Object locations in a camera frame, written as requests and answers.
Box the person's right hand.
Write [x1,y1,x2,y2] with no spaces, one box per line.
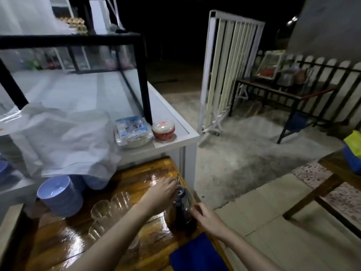
[190,202,232,242]

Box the yellow bag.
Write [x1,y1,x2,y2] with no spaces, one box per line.
[343,130,361,159]

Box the clear packet with blue label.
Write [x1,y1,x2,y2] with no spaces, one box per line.
[114,115,155,149]

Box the glass food box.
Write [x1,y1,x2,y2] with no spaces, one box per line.
[255,50,286,81]

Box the picket fence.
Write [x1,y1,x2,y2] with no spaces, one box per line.
[253,50,361,131]

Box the blue cleaning cloth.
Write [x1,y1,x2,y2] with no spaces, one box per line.
[169,233,229,271]

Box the white card stand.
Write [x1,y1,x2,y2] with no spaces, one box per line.
[89,0,109,35]

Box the white cloth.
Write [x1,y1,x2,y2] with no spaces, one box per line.
[10,103,122,181]

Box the person's left forearm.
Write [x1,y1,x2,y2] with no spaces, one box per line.
[65,204,150,271]

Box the white folding gate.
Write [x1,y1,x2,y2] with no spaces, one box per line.
[197,9,265,139]

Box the red bowl with white lid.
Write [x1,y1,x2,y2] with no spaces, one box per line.
[152,120,176,141]

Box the glossy wooden table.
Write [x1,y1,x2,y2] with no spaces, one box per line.
[11,156,235,271]

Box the light wooden rail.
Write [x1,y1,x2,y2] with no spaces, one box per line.
[0,203,25,264]

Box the brown pot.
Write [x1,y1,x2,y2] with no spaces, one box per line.
[293,69,308,85]

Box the egg tray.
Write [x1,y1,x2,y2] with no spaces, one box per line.
[58,17,88,36]

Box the white letter sign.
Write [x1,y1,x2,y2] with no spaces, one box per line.
[97,0,125,33]

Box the stack of blue bowls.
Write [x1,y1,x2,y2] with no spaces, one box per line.
[81,175,111,191]
[36,175,84,218]

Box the steel pot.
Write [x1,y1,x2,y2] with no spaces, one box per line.
[277,67,299,88]

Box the steel kettle black handle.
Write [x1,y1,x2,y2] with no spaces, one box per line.
[169,175,198,234]

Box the white counter cart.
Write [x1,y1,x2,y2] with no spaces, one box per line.
[0,69,201,223]

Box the black framed glass case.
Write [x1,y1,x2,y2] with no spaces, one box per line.
[0,32,153,125]

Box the person's left hand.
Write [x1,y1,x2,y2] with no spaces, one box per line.
[140,177,178,218]

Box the person's right forearm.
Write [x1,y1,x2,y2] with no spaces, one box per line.
[223,230,282,271]

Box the blue bucket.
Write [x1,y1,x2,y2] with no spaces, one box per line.
[343,143,361,175]

